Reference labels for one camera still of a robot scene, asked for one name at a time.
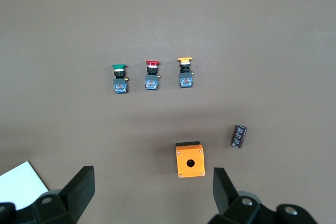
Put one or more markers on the red mushroom push button switch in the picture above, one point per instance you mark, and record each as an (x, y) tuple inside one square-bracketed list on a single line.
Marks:
[(152, 78)]

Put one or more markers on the yellow mushroom push button switch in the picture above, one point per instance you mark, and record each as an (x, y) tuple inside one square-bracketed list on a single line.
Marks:
[(186, 77)]

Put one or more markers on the orange button enclosure box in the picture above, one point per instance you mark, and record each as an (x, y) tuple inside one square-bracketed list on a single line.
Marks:
[(195, 166)]

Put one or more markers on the dark brown cylindrical capacitor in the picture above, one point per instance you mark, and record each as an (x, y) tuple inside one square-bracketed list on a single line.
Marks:
[(239, 136)]

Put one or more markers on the green mushroom push button switch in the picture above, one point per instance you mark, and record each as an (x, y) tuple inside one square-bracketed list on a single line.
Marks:
[(120, 82)]

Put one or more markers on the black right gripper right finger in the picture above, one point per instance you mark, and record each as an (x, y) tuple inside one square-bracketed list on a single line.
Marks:
[(223, 192)]

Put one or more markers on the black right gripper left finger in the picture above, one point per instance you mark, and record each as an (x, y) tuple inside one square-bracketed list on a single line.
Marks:
[(81, 190)]

